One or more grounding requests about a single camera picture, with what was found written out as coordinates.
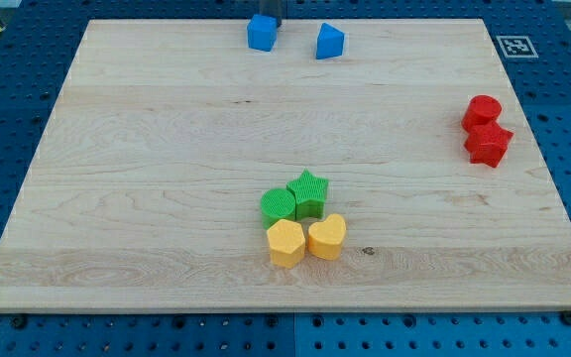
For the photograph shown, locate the green star block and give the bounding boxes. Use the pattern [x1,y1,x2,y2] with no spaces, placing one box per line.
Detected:
[286,169,329,220]

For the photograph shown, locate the blue triangle block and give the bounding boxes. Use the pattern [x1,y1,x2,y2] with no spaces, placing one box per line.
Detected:
[315,23,345,60]

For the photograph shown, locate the red star block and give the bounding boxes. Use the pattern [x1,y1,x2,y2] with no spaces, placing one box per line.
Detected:
[464,121,514,168]

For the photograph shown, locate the light wooden board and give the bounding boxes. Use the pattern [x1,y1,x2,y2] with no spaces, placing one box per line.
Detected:
[0,19,571,313]

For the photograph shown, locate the yellow heart block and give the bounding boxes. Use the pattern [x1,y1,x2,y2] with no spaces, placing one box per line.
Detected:
[307,213,347,261]

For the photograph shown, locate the yellow hexagon block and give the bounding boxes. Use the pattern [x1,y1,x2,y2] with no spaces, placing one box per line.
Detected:
[267,219,306,269]

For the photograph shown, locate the green cylinder block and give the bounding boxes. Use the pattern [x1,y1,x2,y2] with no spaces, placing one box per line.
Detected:
[260,188,296,229]

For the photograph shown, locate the red cylinder block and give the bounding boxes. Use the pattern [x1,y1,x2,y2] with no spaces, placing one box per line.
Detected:
[461,94,503,132]

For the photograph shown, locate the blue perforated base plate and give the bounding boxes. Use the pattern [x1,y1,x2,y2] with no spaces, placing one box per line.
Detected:
[0,1,571,356]

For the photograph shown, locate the white fiducial marker tag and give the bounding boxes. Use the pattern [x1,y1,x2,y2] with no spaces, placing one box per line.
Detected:
[496,35,538,59]

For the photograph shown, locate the blue cube block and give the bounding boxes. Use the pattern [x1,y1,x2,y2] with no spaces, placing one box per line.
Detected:
[247,14,278,52]

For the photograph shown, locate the dark cylindrical robot pusher tip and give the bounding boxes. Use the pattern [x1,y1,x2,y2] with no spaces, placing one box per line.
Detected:
[259,0,283,28]

